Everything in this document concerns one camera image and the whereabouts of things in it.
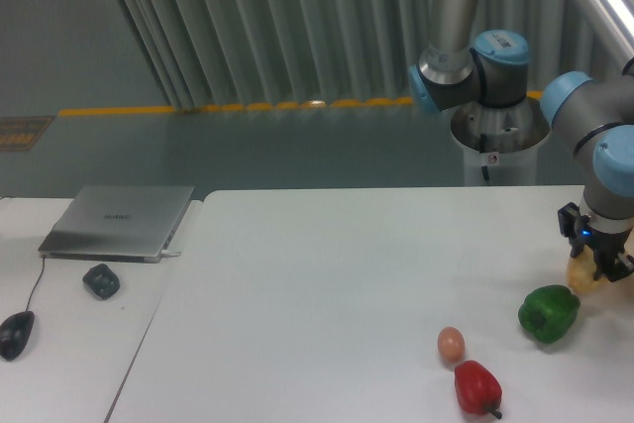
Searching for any triangular bread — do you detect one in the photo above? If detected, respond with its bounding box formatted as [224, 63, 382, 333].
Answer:
[566, 247, 608, 294]

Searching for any black pedestal cable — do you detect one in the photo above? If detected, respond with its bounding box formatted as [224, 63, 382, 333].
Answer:
[477, 132, 491, 185]

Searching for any black computer mouse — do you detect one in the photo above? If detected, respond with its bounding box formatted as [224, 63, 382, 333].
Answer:
[0, 310, 35, 362]

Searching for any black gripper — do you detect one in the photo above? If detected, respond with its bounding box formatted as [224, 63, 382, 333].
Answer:
[557, 202, 633, 282]

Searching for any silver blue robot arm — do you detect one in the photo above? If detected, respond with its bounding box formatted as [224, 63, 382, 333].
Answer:
[409, 0, 633, 281]

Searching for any red bell pepper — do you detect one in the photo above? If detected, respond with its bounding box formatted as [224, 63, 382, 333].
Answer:
[454, 360, 502, 419]

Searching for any black mouse cable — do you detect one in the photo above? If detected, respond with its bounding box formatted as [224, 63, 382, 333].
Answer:
[24, 255, 47, 314]

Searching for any brown egg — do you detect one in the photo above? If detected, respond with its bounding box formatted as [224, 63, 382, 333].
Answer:
[437, 327, 466, 363]

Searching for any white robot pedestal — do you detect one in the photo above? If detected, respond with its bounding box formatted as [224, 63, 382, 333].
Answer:
[450, 97, 550, 186]

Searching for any silver closed laptop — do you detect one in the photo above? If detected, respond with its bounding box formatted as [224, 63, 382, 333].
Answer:
[39, 185, 194, 263]

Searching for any green bell pepper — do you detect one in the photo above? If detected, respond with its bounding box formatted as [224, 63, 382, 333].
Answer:
[518, 284, 581, 344]

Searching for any white usb dongle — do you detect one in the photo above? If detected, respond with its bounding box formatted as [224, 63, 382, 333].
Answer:
[161, 250, 181, 259]

